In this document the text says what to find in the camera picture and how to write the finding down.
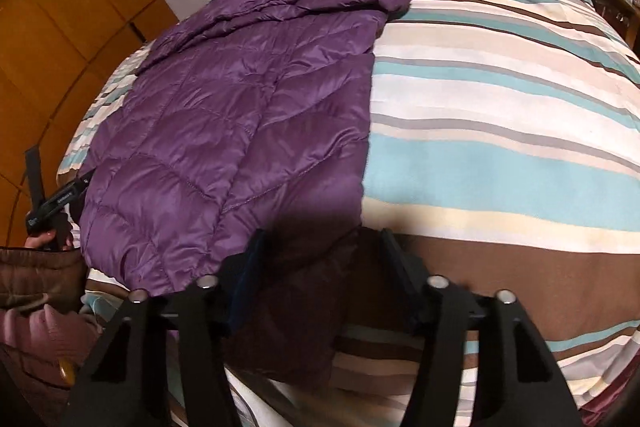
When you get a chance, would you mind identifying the purple quilted down jacket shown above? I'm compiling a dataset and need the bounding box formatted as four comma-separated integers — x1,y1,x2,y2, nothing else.
79,0,412,386

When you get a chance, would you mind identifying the person's left hand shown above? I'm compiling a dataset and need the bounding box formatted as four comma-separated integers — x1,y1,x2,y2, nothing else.
24,229,74,251

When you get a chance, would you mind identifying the pink knit cuff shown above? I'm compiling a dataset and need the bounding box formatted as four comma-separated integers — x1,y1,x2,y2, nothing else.
1,305,102,365

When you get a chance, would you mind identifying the brown padded sleeve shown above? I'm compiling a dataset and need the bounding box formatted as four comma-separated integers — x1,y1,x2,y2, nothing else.
1,248,87,426

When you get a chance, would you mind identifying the orange wooden wardrobe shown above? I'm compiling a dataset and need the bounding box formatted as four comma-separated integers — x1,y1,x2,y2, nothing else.
1,0,177,246

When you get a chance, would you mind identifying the wooden desk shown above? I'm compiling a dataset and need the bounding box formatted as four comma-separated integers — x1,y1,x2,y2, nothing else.
591,0,639,53

